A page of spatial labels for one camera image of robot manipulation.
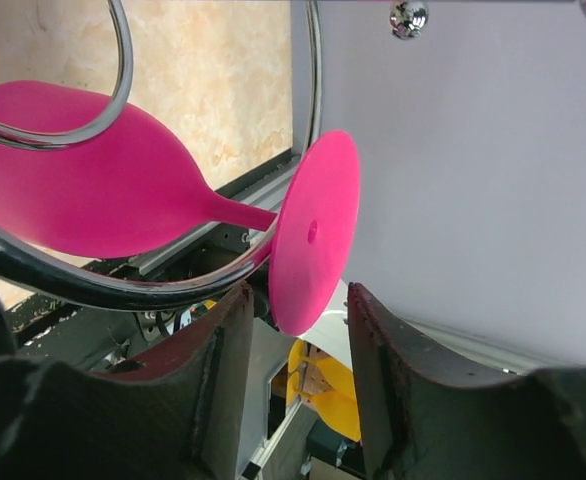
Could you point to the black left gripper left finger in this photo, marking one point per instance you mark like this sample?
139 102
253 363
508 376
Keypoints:
172 412

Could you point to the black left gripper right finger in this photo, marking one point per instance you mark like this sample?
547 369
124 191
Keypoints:
427 412

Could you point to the pink wine glass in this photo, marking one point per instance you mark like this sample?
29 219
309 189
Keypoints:
123 190

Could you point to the chrome wine glass rack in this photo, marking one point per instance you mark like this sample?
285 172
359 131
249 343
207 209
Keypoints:
138 200

